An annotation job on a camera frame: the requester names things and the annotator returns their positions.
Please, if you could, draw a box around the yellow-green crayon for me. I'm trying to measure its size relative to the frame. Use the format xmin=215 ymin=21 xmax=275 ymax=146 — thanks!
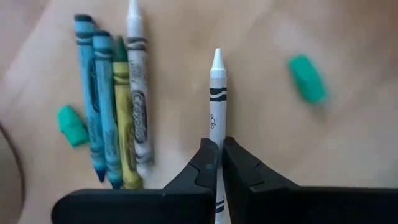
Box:
xmin=111 ymin=35 xmax=144 ymax=190

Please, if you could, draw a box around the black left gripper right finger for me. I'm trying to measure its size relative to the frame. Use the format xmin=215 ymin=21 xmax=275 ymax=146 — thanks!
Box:
xmin=221 ymin=137 xmax=398 ymax=224

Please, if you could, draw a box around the grey crayon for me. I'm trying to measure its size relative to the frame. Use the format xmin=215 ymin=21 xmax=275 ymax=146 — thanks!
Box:
xmin=126 ymin=0 xmax=155 ymax=178

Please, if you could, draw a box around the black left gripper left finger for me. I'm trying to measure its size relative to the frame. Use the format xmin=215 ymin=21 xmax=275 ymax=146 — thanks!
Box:
xmin=50 ymin=138 xmax=219 ymax=224

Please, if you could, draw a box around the green pencil cap eraser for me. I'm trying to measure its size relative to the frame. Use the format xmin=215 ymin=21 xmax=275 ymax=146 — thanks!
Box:
xmin=55 ymin=104 xmax=91 ymax=148
xmin=287 ymin=53 xmax=328 ymax=105

